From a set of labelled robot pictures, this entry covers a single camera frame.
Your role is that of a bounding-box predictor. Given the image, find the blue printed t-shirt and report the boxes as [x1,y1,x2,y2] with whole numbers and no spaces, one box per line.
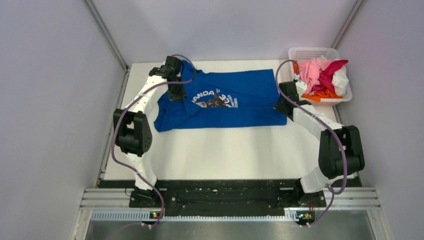
[154,60,287,132]

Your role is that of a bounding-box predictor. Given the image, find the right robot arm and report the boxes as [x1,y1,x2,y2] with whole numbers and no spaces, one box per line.
[274,81,365,206]

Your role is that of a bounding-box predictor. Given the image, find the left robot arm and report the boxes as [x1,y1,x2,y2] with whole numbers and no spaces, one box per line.
[111,54,188,208]

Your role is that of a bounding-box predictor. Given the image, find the orange t-shirt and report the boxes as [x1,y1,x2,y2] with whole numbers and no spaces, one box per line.
[292,60,343,103]

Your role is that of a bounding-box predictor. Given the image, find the pink t-shirt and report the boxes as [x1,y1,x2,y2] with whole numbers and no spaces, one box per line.
[298,56,332,94]

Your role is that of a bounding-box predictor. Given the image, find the magenta t-shirt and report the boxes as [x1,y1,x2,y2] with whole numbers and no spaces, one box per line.
[312,59,349,94]

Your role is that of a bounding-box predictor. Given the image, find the white t-shirt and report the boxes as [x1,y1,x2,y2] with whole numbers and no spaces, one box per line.
[331,66,349,97]

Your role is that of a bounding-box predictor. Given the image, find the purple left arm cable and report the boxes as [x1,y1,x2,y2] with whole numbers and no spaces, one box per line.
[110,53,198,229]

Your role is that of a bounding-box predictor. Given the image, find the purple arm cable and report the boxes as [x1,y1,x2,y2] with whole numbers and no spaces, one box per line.
[110,53,198,229]
[274,59,349,228]

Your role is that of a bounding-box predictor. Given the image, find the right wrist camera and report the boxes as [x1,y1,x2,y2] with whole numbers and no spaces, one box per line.
[293,74,308,98]

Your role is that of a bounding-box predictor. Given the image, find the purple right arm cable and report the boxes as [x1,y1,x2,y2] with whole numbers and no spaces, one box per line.
[274,59,349,228]

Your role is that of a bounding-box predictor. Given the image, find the left corner aluminium post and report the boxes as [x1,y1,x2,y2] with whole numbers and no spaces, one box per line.
[82,0,129,72]

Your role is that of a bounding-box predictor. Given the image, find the corner aluminium post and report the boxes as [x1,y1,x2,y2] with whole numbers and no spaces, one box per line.
[331,0,367,49]
[82,0,129,72]

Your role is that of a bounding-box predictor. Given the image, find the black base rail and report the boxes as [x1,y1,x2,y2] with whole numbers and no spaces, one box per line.
[99,179,327,218]

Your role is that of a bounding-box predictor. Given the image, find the white slotted cable duct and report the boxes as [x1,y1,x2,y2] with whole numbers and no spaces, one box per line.
[90,209,312,223]

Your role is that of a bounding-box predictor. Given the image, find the right corner aluminium post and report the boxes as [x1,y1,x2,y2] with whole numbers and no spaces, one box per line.
[331,0,367,49]

